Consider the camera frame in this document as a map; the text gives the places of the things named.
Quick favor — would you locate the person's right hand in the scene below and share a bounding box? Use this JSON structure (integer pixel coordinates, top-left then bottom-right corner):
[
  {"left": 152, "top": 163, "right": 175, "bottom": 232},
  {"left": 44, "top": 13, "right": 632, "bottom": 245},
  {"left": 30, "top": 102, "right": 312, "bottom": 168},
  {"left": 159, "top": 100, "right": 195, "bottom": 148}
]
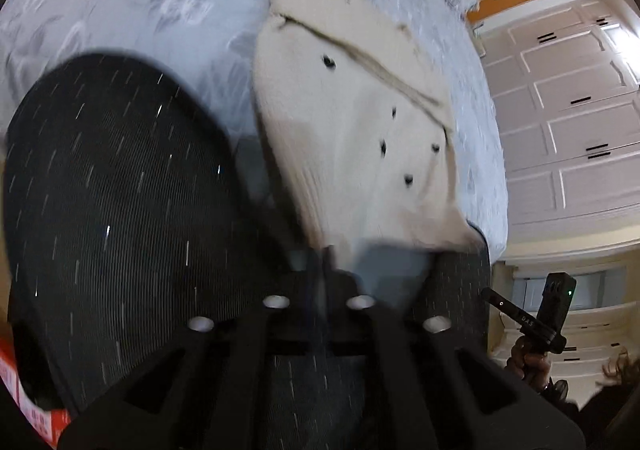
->
[{"left": 505, "top": 336, "right": 554, "bottom": 393}]

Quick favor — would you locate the white panelled wardrobe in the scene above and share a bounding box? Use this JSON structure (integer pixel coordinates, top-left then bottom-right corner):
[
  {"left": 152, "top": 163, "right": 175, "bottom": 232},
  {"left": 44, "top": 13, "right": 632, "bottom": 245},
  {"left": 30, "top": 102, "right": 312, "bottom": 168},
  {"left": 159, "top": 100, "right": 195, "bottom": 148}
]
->
[{"left": 467, "top": 0, "right": 640, "bottom": 243}]

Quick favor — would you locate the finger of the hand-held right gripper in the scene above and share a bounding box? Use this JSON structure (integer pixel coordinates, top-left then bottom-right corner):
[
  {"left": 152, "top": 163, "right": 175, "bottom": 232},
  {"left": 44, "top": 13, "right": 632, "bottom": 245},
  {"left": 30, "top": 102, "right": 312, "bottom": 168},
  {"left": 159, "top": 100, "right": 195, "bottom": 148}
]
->
[{"left": 481, "top": 287, "right": 521, "bottom": 326}]

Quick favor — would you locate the red and white box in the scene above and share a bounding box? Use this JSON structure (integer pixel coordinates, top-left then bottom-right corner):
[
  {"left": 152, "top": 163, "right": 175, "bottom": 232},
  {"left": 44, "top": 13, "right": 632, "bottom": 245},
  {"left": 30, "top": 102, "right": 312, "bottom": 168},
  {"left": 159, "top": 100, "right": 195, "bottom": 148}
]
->
[{"left": 0, "top": 334, "right": 72, "bottom": 449}]

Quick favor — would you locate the cream coat with black buttons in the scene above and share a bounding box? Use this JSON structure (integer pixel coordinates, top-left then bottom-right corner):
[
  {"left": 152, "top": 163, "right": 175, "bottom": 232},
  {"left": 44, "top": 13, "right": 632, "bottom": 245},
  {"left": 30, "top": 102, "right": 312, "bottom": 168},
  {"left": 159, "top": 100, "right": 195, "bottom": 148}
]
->
[{"left": 252, "top": 0, "right": 484, "bottom": 258}]

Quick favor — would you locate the black sparkly knit garment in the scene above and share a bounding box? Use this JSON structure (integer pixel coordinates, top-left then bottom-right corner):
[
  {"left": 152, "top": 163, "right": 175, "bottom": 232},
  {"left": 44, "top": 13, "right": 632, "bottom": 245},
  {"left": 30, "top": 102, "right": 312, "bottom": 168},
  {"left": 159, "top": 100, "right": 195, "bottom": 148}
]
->
[{"left": 2, "top": 49, "right": 493, "bottom": 450}]

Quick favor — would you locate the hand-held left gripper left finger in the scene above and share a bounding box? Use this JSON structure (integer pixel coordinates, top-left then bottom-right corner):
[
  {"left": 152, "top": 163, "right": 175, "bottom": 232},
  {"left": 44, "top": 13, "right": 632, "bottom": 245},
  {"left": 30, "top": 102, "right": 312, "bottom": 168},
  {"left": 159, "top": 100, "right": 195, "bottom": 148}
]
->
[{"left": 59, "top": 246, "right": 327, "bottom": 450}]

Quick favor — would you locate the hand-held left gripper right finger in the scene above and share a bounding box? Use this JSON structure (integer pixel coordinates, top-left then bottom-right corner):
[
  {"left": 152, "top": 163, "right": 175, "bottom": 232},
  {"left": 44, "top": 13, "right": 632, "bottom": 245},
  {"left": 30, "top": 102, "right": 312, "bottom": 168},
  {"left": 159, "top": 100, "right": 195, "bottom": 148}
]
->
[{"left": 326, "top": 246, "right": 587, "bottom": 450}]

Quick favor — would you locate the light blue patterned bedspread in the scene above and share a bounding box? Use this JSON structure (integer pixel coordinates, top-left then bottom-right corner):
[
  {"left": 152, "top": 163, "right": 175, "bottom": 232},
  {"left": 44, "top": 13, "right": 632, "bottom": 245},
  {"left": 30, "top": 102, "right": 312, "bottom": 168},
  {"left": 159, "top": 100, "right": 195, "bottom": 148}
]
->
[{"left": 0, "top": 0, "right": 510, "bottom": 263}]

